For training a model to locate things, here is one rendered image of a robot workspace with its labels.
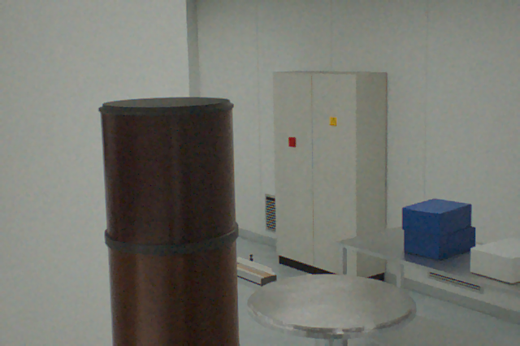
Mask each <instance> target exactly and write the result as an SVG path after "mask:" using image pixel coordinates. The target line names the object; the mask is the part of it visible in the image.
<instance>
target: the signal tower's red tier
mask: <svg viewBox="0 0 520 346"><path fill-rule="evenodd" d="M100 122H101V136H102V164H103V178H104V192H105V207H106V233H107V235H108V236H109V237H110V238H112V239H113V238H114V239H116V240H121V241H125V242H129V243H134V244H185V243H192V242H198V241H203V240H210V239H214V238H217V237H220V236H223V235H226V234H228V233H229V232H231V231H233V230H234V229H235V227H236V200H235V173H234V144H233V117H232V108H231V109H229V110H224V111H220V112H214V113H206V114H197V115H172V116H120V115H106V114H103V113H100Z"/></svg>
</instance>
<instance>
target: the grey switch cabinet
mask: <svg viewBox="0 0 520 346"><path fill-rule="evenodd" d="M273 84H274V164H275V245H276V254H279V264H282V265H285V266H289V267H292V268H294V269H297V270H301V271H304V272H306V273H308V274H311V275H338V274H339V246H336V245H335V241H338V240H344V239H348V238H351V237H355V236H360V235H363V234H371V233H374V232H377V231H383V230H385V211H386V72H365V71H276V72H273ZM384 273H385V259H382V258H379V257H374V256H371V255H367V254H365V253H360V252H357V251H353V250H351V249H347V275H355V276H361V277H367V278H372V279H377V280H381V281H384Z"/></svg>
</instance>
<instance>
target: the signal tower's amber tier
mask: <svg viewBox="0 0 520 346"><path fill-rule="evenodd" d="M107 248H108V262H109V277H110V319H111V334H112V346H240V342H239V313H238V285H237V255H236V240H235V241H233V242H232V243H230V244H228V245H225V246H223V247H222V248H218V249H212V250H209V251H205V252H200V253H190V254H181V255H169V256H151V255H138V254H130V253H123V252H120V251H117V250H114V249H111V248H109V247H108V246H107Z"/></svg>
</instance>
